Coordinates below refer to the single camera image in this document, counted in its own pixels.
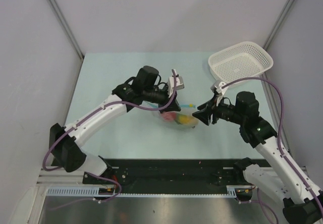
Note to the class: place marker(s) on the aluminium frame post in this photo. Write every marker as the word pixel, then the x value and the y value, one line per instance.
pixel 53 4
pixel 277 25

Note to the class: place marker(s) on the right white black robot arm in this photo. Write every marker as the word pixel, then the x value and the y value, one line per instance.
pixel 300 197

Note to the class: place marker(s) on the red fake tomato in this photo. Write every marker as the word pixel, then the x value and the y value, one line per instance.
pixel 168 116

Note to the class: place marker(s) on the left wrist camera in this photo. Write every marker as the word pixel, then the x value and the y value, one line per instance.
pixel 176 82

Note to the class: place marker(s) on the right aluminium frame post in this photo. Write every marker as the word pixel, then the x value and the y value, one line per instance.
pixel 277 25

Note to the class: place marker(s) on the green fake vegetable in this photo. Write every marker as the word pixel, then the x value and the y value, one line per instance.
pixel 177 119

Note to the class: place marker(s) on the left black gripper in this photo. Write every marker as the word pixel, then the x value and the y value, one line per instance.
pixel 173 106

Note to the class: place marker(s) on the yellow fake fruit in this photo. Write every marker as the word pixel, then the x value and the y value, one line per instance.
pixel 188 120

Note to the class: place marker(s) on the white slotted cable duct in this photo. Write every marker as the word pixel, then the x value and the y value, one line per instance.
pixel 97 192

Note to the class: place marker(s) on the clear zip top bag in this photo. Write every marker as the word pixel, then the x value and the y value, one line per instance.
pixel 186 109

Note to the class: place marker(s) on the white perforated plastic basket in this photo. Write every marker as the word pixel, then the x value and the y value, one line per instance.
pixel 245 59

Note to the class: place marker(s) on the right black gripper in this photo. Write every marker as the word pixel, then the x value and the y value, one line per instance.
pixel 205 115

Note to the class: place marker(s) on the left aluminium frame post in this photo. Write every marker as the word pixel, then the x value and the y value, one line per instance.
pixel 53 4

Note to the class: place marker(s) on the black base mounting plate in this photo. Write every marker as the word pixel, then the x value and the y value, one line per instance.
pixel 178 175

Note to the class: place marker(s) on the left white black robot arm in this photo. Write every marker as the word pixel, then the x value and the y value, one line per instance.
pixel 65 142

